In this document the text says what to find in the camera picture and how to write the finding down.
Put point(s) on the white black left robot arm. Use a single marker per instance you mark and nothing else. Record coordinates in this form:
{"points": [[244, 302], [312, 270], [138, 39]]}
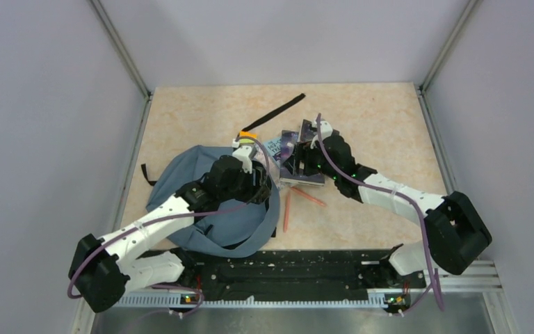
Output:
{"points": [[104, 269]]}

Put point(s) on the orange pen upright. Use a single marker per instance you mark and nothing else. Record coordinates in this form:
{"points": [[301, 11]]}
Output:
{"points": [[287, 206]]}

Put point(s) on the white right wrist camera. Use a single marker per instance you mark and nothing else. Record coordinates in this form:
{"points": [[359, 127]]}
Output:
{"points": [[323, 130]]}

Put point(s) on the blue grey student backpack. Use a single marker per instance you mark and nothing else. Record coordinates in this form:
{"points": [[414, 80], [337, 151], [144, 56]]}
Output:
{"points": [[237, 230]]}

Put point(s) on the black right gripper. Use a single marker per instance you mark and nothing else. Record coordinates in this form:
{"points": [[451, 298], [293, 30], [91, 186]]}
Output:
{"points": [[303, 152]]}

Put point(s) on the colourful sticky note stack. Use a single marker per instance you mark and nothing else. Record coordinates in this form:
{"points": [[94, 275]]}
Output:
{"points": [[246, 137]]}

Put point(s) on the dark thick paperback book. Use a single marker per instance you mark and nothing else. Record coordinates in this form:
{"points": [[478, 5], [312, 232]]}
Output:
{"points": [[305, 134]]}

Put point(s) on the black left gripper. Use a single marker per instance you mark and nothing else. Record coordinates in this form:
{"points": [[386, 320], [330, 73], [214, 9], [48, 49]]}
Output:
{"points": [[254, 192]]}

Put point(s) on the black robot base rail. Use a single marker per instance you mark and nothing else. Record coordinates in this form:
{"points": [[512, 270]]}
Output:
{"points": [[293, 275]]}

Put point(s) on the orange pen slanted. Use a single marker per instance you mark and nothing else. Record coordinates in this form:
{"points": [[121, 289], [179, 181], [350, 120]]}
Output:
{"points": [[307, 196]]}

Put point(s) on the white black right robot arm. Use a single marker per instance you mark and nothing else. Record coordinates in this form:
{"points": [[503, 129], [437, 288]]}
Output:
{"points": [[453, 233]]}

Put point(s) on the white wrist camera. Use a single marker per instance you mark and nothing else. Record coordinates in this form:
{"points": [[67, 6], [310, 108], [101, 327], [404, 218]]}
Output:
{"points": [[244, 150], [323, 130]]}

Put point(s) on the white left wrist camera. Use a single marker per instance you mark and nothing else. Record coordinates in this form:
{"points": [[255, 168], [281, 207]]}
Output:
{"points": [[244, 150]]}

